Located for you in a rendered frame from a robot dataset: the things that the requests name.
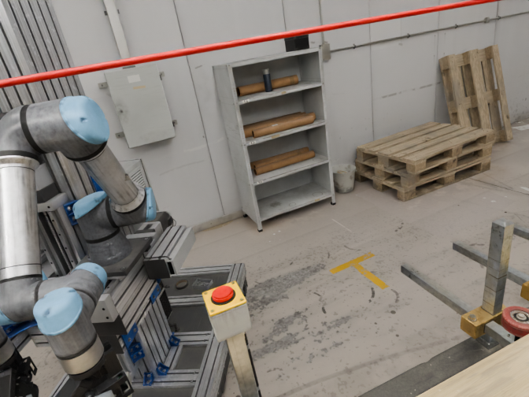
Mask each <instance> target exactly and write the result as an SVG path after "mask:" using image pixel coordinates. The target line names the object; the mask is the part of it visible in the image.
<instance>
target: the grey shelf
mask: <svg viewBox="0 0 529 397"><path fill-rule="evenodd" d="M294 56H295V58H294ZM295 62H296V65H295ZM212 67H213V74H214V78H215V82H216V89H217V93H218V97H219V100H220V108H221V112H222V115H223V119H224V126H225V130H226V134H227V138H228V145H229V149H230V153H231V160H232V164H233V168H234V171H235V179H236V183H237V186H238V190H239V197H240V201H241V205H242V211H243V216H244V217H248V216H249V217H250V218H251V219H252V220H253V221H254V222H255V223H257V230H258V231H259V232H263V229H262V225H261V222H262V221H264V220H267V219H269V218H271V217H274V216H276V215H279V214H281V213H286V212H289V211H291V210H296V209H297V208H300V207H303V206H307V205H308V204H311V203H314V202H318V201H320V200H322V199H326V198H329V197H332V202H331V204H332V205H335V204H336V202H335V191H334V181H333V172H332V163H331V146H330V136H329V127H328V118H327V101H326V91H325V82H324V65H323V56H322V46H320V47H314V48H309V49H305V50H297V51H291V52H284V53H279V54H272V55H268V56H263V57H258V58H251V59H246V60H242V61H234V62H230V63H226V64H221V65H214V66H212ZM262 69H269V73H270V77H271V80H274V79H278V78H282V77H285V76H293V75H297V76H298V83H297V84H294V85H290V86H286V87H280V88H276V89H272V91H270V92H265V91H262V92H258V93H254V94H251V95H244V96H240V97H239V96H237V92H236V88H237V87H241V86H245V85H248V84H252V83H259V82H263V81H264V78H263V71H262ZM296 69H297V72H296ZM233 88H234V89H233ZM298 91H299V92H298ZM299 96H300V98H299ZM303 96H304V97H303ZM300 103H301V105H300ZM297 112H301V113H303V112H306V113H311V112H314V113H315V114H316V119H315V120H314V122H313V123H312V124H307V125H303V126H301V127H297V128H292V129H288V130H285V131H282V132H277V133H273V134H270V135H264V136H262V137H258V138H255V139H254V138H253V136H251V137H248V138H245V134H244V130H243V125H247V124H252V123H256V122H259V121H265V120H268V119H272V118H275V117H281V116H285V115H288V114H292V113H297ZM241 129H242V130H241ZM303 130H304V131H303ZM304 136H305V138H304ZM303 147H308V148H309V150H313V151H314V152H315V157H314V158H310V159H307V160H304V161H300V162H298V163H294V164H292V165H288V166H285V167H282V168H280V169H275V170H272V171H270V172H267V173H263V174H261V175H257V176H256V175H255V173H254V171H253V169H251V167H250V162H253V161H258V160H261V159H264V158H269V157H272V156H276V155H278V154H283V153H286V152H289V151H292V150H297V149H301V148H303ZM248 166H249V167H248ZM308 170H309V171H308ZM259 222H260V223H259Z"/></svg>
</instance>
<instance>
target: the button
mask: <svg viewBox="0 0 529 397"><path fill-rule="evenodd" d="M232 296H233V289H232V288H231V287H229V286H220V287H218V288H216V289H215V290H214V291H213V293H212V297H213V300H214V301H215V302H226V301H228V300H229V299H230V298H231V297H232Z"/></svg>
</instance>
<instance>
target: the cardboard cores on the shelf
mask: <svg viewBox="0 0 529 397"><path fill-rule="evenodd" d="M271 82H272V89H276V88H280V87H286V86H290V85H294V84H297V83H298V76H297V75H293V76H285V77H282V78H278V79H274V80H271ZM262 91H265V83H264V81H263V82H259V83H252V84H248V85H245V86H241V87H237V88H236V92H237V96H239V97H240V96H244V95H251V94H254V93H258V92H262ZM315 119H316V114H315V113H314V112H311V113H306V112H303V113H301V112H297V113H292V114H288V115H285V116H281V117H275V118H272V119H268V120H265V121H259V122H256V123H252V124H247V125H243V130H244V134H245V138H248V137H251V136H253V138H254V139H255V138H258V137H262V136H264V135H270V134H273V133H277V132H282V131H285V130H288V129H292V128H297V127H301V126H303V125H307V124H312V123H313V122H314V120H315ZM314 157H315V152H314V151H313V150H309V148H308V147H303V148H301V149H297V150H292V151H289V152H286V153H283V154H278V155H276V156H272V157H269V158H264V159H261V160H258V161H253V162H250V167H251V169H253V171H254V173H255V175H256V176H257V175H261V174H263V173H267V172H270V171H272V170H275V169H280V168H282V167H285V166H288V165H292V164H294V163H298V162H300V161H304V160H307V159H310V158H314Z"/></svg>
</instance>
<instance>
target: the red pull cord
mask: <svg viewBox="0 0 529 397"><path fill-rule="evenodd" d="M496 1H501V0H469V1H465V2H456V3H451V4H446V5H441V6H432V7H427V8H422V9H414V10H410V11H405V12H400V13H391V14H386V15H381V16H376V17H367V18H362V19H357V20H349V21H344V22H339V23H334V24H325V25H321V26H316V27H311V28H302V29H298V30H293V31H288V32H279V33H274V34H269V35H260V36H255V37H250V38H245V39H237V40H232V41H227V42H222V43H214V44H209V45H204V46H195V47H190V48H186V49H181V50H172V51H167V52H162V53H157V54H148V55H143V56H138V57H133V58H125V59H120V60H115V61H107V62H102V63H97V64H92V65H83V66H78V67H74V68H69V69H60V70H55V71H50V72H41V73H36V74H31V75H26V76H18V77H13V78H9V79H4V80H0V88H3V87H11V86H16V85H20V84H25V83H34V82H38V81H43V80H52V79H56V78H61V77H66V76H74V75H79V74H84V73H88V72H97V71H101V70H106V69H114V68H119V67H124V66H129V65H137V64H142V63H147V62H151V61H160V60H164V59H169V58H177V57H182V56H187V55H192V54H200V53H205V52H210V51H214V50H222V49H227V48H232V47H237V46H245V45H250V44H255V43H262V42H267V41H272V40H277V39H285V38H290V37H295V36H300V35H308V34H312V33H317V32H325V31H330V30H335V29H340V28H348V27H353V26H358V25H362V24H370V23H375V22H380V21H385V20H393V19H398V18H403V17H411V16H415V15H420V14H425V13H433V12H438V11H443V10H448V9H456V8H461V7H465V6H474V5H479V4H483V3H488V2H496Z"/></svg>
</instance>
